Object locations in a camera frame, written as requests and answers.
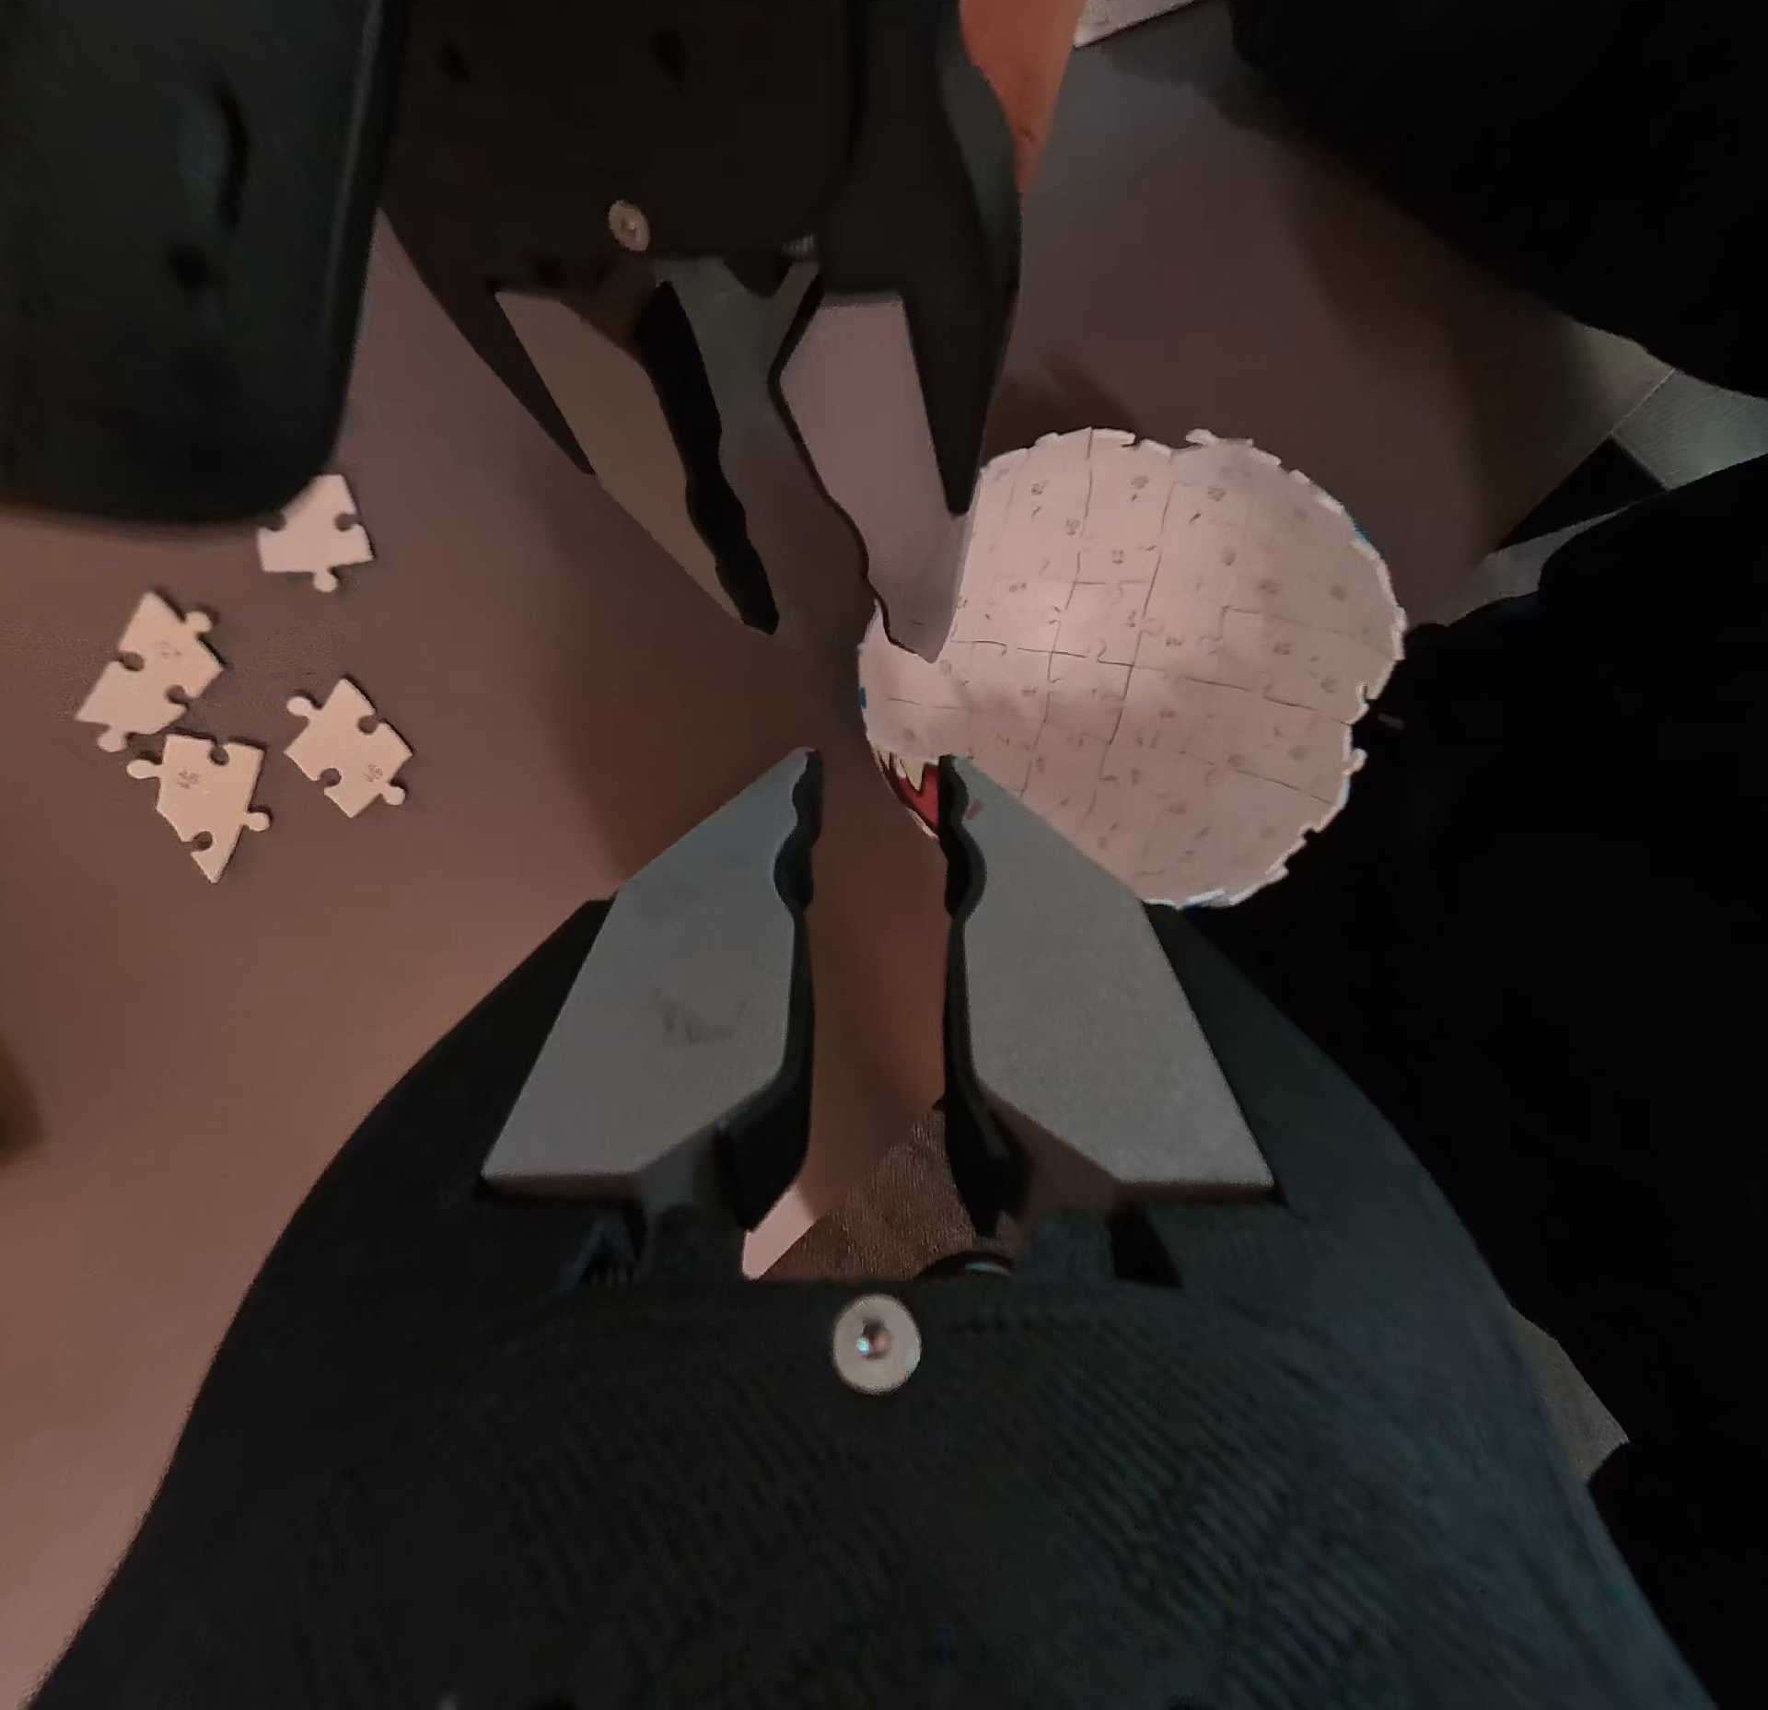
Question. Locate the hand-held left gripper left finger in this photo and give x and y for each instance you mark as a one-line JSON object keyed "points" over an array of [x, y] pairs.
{"points": [[664, 1048]]}

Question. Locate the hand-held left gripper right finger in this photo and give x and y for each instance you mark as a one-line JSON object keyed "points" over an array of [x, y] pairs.
{"points": [[1106, 1048]]}

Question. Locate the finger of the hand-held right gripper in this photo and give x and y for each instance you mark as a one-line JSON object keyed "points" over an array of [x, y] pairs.
{"points": [[883, 468], [575, 358]]}

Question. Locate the partly built puzzle ball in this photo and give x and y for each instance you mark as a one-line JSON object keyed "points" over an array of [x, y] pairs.
{"points": [[1145, 661]]}

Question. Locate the puzzle pieces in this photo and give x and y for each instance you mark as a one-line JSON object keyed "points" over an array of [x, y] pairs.
{"points": [[203, 798]]}

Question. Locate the person's right forearm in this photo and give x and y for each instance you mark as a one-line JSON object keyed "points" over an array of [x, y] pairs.
{"points": [[1492, 95]]}

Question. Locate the person's right hand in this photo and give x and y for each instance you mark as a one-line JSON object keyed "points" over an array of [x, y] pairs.
{"points": [[1029, 40]]}

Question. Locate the person's dark clothed torso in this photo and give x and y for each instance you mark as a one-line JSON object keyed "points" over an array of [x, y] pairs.
{"points": [[1589, 1048]]}

